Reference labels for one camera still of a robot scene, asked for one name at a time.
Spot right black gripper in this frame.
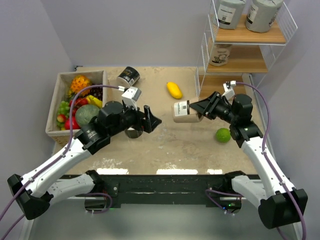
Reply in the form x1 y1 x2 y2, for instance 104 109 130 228
190 91 238 125

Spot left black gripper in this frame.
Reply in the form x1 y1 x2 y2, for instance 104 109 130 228
109 100 162 137

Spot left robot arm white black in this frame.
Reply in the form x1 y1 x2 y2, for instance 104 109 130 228
7 101 162 220

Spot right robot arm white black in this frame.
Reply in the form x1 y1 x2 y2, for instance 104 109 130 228
190 92 308 229

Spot clear wrapped white tissue roll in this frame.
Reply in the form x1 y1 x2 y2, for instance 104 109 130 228
124 127 143 139

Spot yellow mango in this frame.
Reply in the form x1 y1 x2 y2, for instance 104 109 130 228
166 82 183 99

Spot green lime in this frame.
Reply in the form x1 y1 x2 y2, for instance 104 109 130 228
215 128 231 144

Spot black wrapped tissue roll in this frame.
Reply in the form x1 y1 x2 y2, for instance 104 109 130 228
116 66 141 88

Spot dark purple grapes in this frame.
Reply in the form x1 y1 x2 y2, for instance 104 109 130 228
89 84 103 101

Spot yellow banana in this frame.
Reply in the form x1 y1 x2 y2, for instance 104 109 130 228
86 95 103 109

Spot green netted melon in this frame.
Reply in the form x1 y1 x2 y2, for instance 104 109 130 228
75 104 100 128

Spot red apple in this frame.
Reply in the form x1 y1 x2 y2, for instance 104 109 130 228
64 116 81 130

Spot orange spiky fruit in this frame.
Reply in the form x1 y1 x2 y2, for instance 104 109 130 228
68 74 92 98

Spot green grapes bunch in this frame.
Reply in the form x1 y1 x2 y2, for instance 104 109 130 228
56 100 70 129

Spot small peach fruit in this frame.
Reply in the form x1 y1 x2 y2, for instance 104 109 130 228
56 114 67 123

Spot woven lined fruit basket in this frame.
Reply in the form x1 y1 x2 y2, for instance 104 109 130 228
45 70 109 147

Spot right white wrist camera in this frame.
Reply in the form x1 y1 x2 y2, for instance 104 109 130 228
222 80 237 100

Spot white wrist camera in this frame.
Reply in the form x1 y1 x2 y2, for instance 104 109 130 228
222 80 237 100
121 86 142 105

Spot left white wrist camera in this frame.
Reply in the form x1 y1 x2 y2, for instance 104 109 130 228
121 86 142 105

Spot white wire wooden shelf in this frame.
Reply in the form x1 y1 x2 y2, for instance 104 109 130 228
194 0 298 102

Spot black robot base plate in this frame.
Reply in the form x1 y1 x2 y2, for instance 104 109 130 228
86 170 243 213

